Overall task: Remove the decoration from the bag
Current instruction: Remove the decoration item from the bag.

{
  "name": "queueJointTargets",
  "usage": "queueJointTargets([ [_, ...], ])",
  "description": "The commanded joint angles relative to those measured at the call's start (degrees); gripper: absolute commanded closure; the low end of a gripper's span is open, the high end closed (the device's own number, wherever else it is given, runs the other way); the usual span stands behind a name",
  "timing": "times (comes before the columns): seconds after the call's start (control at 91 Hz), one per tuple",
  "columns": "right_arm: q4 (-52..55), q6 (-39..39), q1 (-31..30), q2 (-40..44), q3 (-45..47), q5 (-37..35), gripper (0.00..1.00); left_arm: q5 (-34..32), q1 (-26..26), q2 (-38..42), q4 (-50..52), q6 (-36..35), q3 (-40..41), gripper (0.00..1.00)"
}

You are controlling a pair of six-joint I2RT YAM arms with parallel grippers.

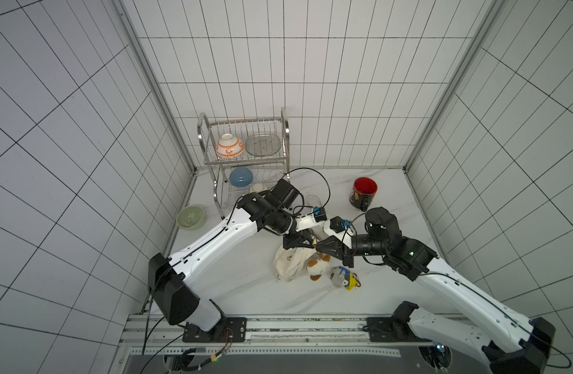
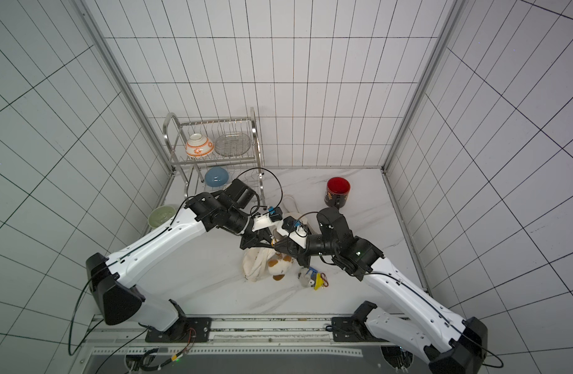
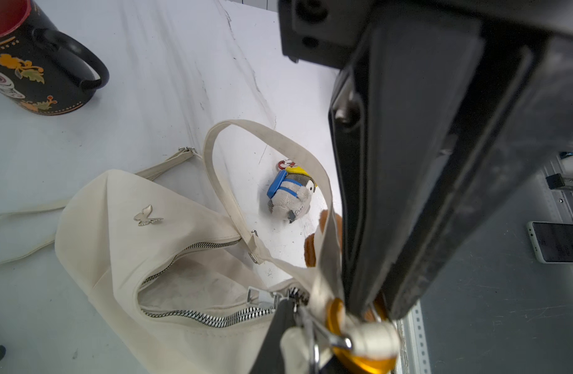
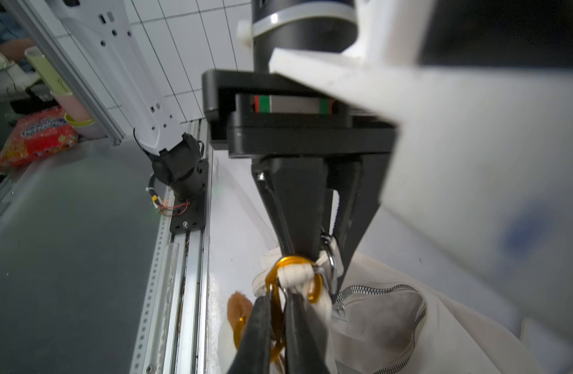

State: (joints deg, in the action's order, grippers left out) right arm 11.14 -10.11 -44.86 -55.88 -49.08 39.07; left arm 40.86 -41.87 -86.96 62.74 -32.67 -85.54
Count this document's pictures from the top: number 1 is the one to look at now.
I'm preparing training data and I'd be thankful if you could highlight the yellow grey plush keychain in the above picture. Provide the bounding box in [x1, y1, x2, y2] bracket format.
[330, 266, 361, 291]

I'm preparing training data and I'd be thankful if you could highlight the brown white plush charm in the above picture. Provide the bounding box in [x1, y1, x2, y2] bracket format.
[306, 252, 331, 281]

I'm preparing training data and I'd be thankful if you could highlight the cream canvas shoulder bag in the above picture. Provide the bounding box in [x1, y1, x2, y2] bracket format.
[272, 228, 319, 282]

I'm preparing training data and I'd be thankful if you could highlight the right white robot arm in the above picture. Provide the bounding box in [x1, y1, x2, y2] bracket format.
[312, 207, 556, 373]

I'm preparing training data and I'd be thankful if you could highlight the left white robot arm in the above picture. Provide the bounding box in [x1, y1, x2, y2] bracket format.
[148, 179, 319, 331]

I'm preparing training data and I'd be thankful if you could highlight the red black skull mug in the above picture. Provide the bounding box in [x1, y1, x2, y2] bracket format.
[349, 177, 378, 212]

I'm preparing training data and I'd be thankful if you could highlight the yellow green patterned bowl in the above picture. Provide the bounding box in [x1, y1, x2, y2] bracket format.
[249, 182, 268, 193]

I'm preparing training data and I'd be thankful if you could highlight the blue ceramic bowl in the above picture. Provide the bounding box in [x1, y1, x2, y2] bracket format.
[229, 167, 254, 188]

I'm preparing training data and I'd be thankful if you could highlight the steel two-tier dish rack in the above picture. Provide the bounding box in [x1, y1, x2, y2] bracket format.
[197, 108, 291, 218]

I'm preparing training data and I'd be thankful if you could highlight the grey glass plate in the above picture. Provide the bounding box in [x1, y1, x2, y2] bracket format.
[244, 133, 281, 157]

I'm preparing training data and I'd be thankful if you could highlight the pale green bowl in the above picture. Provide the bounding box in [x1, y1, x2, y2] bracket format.
[176, 205, 205, 231]

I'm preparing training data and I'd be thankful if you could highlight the orange white patterned bowl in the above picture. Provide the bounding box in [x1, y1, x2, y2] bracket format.
[216, 133, 244, 159]

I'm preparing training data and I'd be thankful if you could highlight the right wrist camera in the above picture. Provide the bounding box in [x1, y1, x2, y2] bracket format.
[323, 216, 350, 235]

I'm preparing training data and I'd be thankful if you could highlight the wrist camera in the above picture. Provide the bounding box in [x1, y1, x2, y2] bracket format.
[323, 216, 350, 235]
[296, 207, 327, 232]

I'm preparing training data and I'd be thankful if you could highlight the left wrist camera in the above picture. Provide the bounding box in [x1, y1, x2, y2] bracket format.
[296, 207, 327, 232]

